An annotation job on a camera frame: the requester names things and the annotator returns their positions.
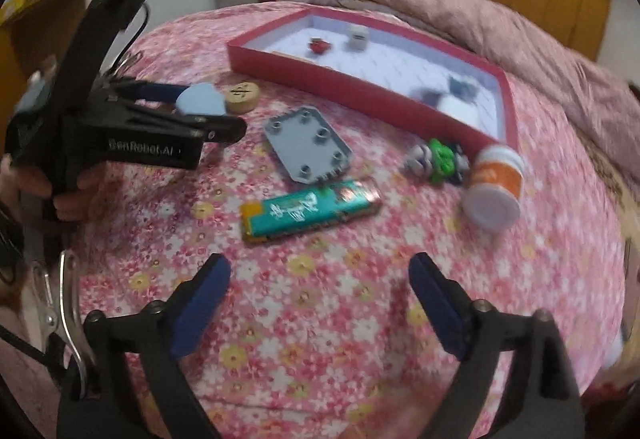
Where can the round wooden chess piece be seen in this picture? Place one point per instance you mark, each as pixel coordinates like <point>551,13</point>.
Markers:
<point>242,96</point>

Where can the white bottle with orange label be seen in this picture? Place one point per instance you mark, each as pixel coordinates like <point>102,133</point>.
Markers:
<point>495,179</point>

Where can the person's left hand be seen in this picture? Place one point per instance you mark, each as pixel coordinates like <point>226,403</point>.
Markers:
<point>75,204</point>

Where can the wooden side cabinet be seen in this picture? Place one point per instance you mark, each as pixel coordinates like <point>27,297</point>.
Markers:
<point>50,34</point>

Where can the pink quilt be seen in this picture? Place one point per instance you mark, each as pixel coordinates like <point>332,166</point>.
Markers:
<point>450,4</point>

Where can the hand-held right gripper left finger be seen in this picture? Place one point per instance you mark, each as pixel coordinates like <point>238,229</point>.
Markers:
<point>200,304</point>

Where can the grey curved plastic piece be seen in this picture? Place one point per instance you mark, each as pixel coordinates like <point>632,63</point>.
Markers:
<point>462,89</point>

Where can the teal foil packet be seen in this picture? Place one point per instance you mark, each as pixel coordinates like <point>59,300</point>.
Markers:
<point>310,211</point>

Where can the light blue oval plastic piece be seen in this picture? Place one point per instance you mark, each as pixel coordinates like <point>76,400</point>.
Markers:
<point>202,100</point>

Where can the grey plastic plate with holes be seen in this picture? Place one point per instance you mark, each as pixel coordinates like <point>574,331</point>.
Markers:
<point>305,144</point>

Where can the pink floral bed sheet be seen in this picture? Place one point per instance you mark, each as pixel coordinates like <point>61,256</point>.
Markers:
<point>325,299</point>

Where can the red cardboard box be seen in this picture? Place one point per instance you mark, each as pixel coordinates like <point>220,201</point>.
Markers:
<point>350,84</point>

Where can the green and white toy figure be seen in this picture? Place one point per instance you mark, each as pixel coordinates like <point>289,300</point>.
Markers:
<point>440,159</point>

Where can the white charger plug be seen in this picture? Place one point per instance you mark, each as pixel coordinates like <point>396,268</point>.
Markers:
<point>357,39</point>

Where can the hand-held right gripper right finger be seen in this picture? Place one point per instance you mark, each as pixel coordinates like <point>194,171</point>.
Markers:
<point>440,309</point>

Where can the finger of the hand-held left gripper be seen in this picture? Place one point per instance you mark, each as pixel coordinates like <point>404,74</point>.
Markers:
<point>220,129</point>
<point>160,92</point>

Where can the red carved pendant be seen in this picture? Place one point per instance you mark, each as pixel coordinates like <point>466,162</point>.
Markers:
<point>319,45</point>

